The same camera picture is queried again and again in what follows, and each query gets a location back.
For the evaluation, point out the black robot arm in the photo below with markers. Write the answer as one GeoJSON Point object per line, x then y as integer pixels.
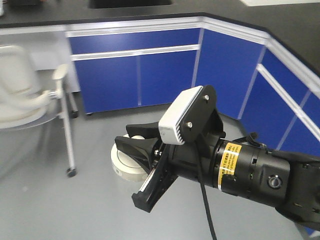
{"type": "Point", "coordinates": [287, 181]}

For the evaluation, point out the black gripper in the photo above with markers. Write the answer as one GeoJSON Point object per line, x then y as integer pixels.
{"type": "Point", "coordinates": [195, 161]}

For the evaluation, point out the glass jar with white lid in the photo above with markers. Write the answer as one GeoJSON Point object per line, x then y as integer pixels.
{"type": "Point", "coordinates": [125, 167]}

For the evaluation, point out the blue lab cabinets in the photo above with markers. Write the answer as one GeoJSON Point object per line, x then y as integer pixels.
{"type": "Point", "coordinates": [257, 79]}

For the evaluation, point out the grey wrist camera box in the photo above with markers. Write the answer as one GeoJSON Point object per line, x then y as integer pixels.
{"type": "Point", "coordinates": [180, 115]}

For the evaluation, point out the white rolling chair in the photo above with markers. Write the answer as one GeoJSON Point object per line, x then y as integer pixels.
{"type": "Point", "coordinates": [29, 97]}

